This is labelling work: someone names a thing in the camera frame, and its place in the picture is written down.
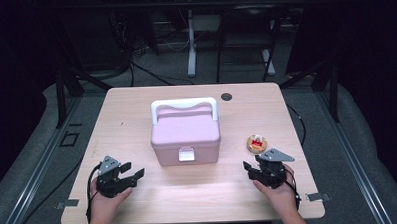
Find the black chair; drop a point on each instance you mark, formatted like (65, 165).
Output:
(246, 17)

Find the person's right hand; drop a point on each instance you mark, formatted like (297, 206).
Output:
(283, 197)

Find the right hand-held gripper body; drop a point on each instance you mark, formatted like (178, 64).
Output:
(272, 172)

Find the aluminium floor rail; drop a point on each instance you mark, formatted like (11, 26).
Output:
(355, 160)
(38, 164)

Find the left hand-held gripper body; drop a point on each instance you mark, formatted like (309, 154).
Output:
(108, 181)

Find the grey metal table bracket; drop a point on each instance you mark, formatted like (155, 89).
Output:
(67, 203)
(318, 197)

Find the black metal stand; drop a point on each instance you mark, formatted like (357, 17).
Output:
(61, 96)
(334, 90)

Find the person's left hand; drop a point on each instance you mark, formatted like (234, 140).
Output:
(104, 207)

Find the round gold tin red label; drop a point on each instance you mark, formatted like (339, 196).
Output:
(257, 144)

